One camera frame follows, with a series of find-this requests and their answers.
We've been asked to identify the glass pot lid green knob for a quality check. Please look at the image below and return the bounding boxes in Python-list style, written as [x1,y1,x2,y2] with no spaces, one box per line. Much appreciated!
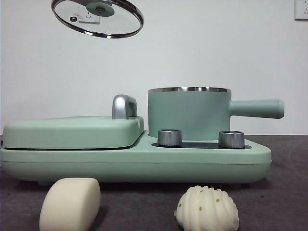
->
[51,0,144,39]

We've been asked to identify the ridged white bun green specks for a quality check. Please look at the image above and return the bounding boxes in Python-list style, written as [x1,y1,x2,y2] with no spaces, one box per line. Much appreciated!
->
[173,185,240,231]

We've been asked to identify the smooth white steamed bun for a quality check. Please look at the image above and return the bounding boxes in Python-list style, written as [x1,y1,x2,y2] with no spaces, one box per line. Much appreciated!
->
[39,177,101,231]

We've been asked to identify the silver control knob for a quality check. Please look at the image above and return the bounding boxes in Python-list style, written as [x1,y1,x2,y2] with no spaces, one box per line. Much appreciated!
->
[157,129,183,147]
[218,130,245,149]

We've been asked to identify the green breakfast maker base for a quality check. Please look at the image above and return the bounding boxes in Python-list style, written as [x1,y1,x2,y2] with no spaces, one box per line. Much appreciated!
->
[0,130,272,187]

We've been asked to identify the green pot with side handle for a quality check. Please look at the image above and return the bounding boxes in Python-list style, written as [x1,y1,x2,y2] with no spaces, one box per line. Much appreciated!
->
[147,86,285,141]

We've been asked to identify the silver griddle lid handle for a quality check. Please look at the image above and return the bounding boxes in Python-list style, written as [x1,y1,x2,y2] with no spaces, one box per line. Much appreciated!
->
[112,94,138,120]

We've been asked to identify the white wall socket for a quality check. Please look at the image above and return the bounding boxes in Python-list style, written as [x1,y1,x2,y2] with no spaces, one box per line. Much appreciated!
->
[77,9,101,25]
[294,0,308,21]

